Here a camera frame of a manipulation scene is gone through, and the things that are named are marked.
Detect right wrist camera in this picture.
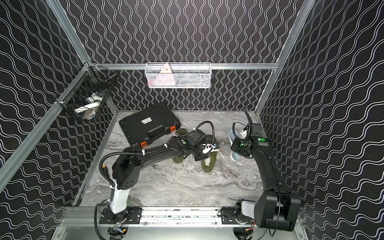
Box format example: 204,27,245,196
240,123,264,140

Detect aluminium front rail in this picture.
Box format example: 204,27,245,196
59,205,302,228

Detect pink triangular card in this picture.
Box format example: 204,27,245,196
153,63,176,88

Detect black plastic tool case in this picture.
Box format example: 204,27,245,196
119,103,181,148

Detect black wire wall basket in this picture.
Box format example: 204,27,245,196
58,65,118,121

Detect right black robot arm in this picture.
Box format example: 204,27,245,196
231,138,301,232

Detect green canvas shoe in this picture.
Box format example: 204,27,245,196
170,128,188,182
201,135,220,173

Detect white items in black basket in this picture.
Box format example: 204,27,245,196
74,93,103,120

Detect white wire wall basket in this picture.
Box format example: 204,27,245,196
145,62,212,89

